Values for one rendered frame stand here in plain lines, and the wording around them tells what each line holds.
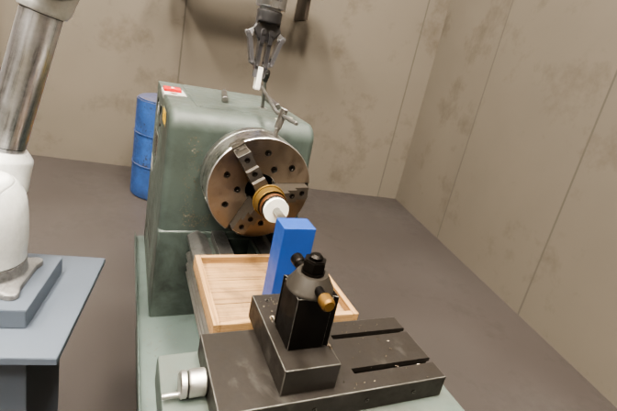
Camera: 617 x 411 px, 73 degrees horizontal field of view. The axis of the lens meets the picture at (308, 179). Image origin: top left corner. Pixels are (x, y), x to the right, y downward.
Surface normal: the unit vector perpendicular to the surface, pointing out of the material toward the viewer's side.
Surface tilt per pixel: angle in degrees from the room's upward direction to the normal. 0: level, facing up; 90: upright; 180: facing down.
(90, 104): 90
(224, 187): 90
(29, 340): 0
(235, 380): 0
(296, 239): 90
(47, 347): 0
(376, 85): 90
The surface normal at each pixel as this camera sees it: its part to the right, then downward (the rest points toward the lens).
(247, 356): 0.20, -0.93
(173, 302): 0.37, 0.35
